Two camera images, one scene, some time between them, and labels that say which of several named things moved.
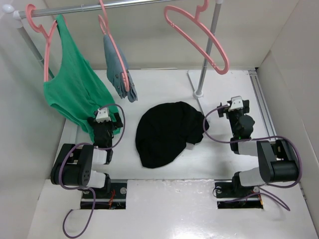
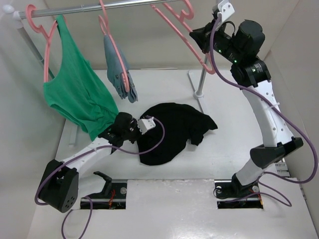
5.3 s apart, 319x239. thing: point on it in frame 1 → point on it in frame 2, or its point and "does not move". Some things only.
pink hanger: x=41 y=30 does not move
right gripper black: x=221 y=110 → x=203 y=36
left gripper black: x=116 y=124 → x=134 y=124
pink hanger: x=124 y=75 does not move
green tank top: x=76 y=92 does not move
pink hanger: x=197 y=18 → x=181 y=39
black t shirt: x=164 y=130 does not move
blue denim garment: x=115 y=72 does not move
